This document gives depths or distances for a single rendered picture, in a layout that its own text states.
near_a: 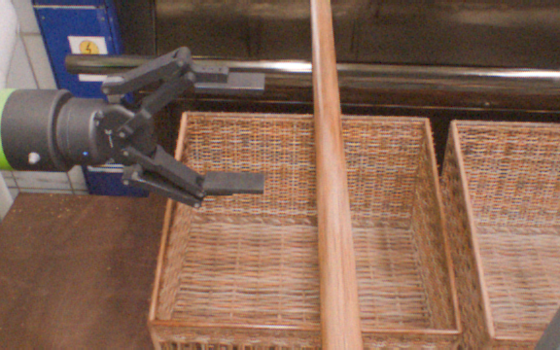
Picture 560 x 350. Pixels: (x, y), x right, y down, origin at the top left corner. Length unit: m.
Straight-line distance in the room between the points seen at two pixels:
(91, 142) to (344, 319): 0.32
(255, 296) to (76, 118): 0.69
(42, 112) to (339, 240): 0.33
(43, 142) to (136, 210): 0.82
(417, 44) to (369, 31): 0.10
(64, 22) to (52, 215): 0.50
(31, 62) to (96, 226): 0.41
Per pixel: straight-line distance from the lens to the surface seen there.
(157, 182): 0.64
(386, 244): 1.29
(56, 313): 1.24
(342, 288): 0.42
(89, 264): 1.30
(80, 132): 0.59
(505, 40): 1.22
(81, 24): 1.18
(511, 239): 1.39
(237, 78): 0.55
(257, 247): 1.26
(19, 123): 0.61
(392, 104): 1.24
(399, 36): 1.16
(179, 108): 1.29
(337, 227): 0.46
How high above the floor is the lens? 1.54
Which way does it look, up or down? 41 degrees down
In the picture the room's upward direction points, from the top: straight up
